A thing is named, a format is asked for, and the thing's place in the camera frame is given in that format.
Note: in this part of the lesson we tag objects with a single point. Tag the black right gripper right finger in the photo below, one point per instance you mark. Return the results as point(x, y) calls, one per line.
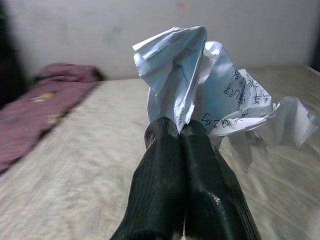
point(212, 200)

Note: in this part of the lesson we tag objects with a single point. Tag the purple cartoon print blanket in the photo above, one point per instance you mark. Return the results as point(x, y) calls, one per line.
point(45, 100)

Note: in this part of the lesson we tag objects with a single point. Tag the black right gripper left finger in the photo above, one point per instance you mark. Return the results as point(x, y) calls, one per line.
point(157, 187)

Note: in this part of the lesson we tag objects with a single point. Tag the beige quilted mattress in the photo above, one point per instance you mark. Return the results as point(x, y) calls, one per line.
point(75, 175)

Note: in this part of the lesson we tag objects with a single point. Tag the white written paper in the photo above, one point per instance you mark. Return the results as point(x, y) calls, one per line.
point(175, 75)

